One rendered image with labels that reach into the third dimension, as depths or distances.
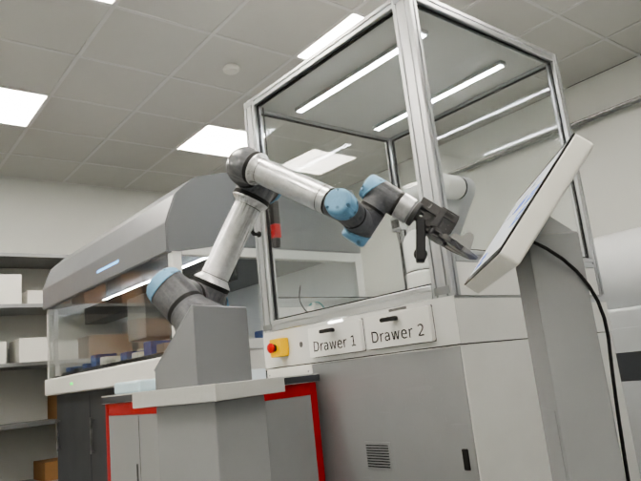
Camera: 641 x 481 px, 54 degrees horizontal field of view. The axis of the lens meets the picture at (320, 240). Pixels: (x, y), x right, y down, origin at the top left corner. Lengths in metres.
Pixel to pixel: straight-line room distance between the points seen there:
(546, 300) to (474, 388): 0.51
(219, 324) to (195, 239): 1.34
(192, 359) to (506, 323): 1.03
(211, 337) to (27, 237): 4.77
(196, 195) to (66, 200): 3.56
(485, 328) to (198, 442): 0.94
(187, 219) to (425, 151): 1.34
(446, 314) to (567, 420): 0.57
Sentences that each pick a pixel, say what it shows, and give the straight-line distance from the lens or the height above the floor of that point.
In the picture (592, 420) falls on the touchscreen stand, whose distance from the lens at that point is 1.55.
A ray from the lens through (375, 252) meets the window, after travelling 2.18.
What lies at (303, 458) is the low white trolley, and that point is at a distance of 2.33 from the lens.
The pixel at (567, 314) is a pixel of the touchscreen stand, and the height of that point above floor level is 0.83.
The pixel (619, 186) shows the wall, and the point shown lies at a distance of 5.23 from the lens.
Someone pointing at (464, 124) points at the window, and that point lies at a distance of 2.25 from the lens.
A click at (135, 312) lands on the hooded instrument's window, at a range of 3.22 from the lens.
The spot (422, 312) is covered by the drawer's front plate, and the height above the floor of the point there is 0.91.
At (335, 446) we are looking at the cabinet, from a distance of 2.37.
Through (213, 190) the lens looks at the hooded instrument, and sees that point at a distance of 3.09.
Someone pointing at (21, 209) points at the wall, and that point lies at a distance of 6.36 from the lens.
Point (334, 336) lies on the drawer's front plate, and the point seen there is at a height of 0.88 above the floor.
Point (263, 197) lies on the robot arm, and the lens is 1.89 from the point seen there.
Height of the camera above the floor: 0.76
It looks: 12 degrees up
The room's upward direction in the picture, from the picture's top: 6 degrees counter-clockwise
